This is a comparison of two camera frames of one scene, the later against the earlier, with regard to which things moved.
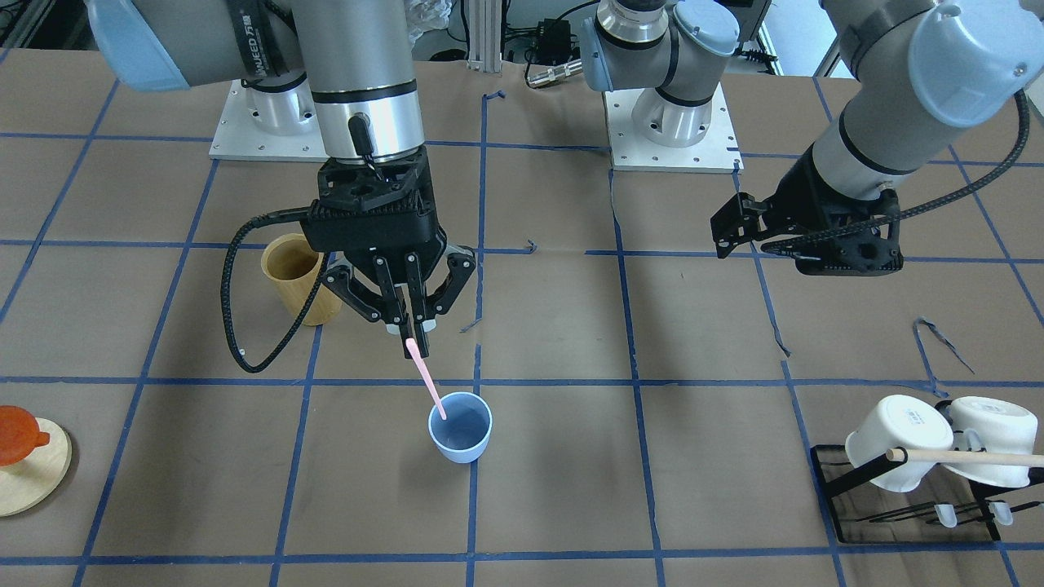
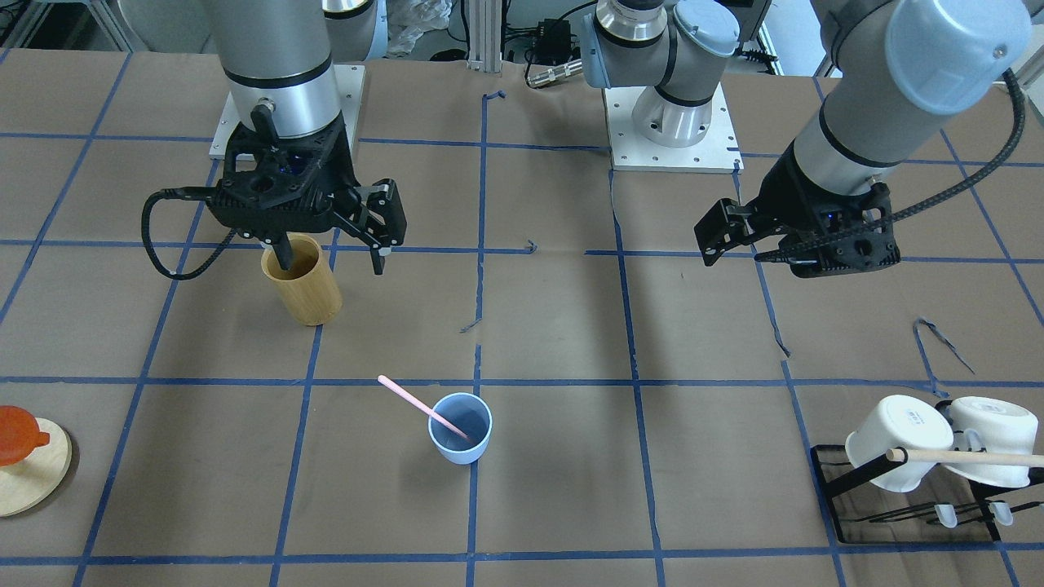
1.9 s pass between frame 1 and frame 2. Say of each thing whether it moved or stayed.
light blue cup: stayed
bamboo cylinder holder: stayed
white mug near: stayed
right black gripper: moved
